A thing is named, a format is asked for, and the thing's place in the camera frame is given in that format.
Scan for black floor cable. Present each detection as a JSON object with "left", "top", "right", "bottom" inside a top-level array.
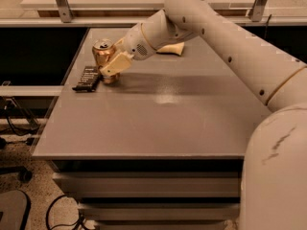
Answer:
[{"left": 45, "top": 194, "right": 92, "bottom": 230}]

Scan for metal bracket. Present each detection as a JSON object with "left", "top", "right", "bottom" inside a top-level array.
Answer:
[
  {"left": 248, "top": 0, "right": 268, "bottom": 22},
  {"left": 56, "top": 0, "right": 73, "bottom": 23}
]

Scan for yellow sponge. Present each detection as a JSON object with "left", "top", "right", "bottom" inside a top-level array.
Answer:
[{"left": 156, "top": 42, "right": 184, "bottom": 56}]

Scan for orange LaCroix can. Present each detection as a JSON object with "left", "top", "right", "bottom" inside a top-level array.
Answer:
[{"left": 92, "top": 38, "right": 120, "bottom": 84}]

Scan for grey drawer cabinet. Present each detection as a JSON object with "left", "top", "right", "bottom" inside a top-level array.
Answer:
[{"left": 34, "top": 29, "right": 268, "bottom": 230}]

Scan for black rxbar chocolate bar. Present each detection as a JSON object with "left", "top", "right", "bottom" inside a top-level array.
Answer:
[{"left": 73, "top": 66, "right": 101, "bottom": 92}]

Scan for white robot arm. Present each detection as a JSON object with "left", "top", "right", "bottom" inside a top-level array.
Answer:
[{"left": 100, "top": 0, "right": 307, "bottom": 230}]

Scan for left metal bracket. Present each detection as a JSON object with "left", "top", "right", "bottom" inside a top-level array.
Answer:
[{"left": 56, "top": 0, "right": 73, "bottom": 23}]

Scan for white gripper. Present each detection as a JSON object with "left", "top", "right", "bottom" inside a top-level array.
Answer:
[{"left": 100, "top": 23, "right": 155, "bottom": 77}]

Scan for black office chair base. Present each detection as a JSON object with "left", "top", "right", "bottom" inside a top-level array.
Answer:
[{"left": 0, "top": 166, "right": 33, "bottom": 230}]

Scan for right metal bracket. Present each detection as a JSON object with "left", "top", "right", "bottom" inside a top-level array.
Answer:
[{"left": 248, "top": 0, "right": 268, "bottom": 22}]

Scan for black cables at left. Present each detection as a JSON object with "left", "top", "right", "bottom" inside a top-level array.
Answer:
[{"left": 0, "top": 96, "right": 41, "bottom": 147}]

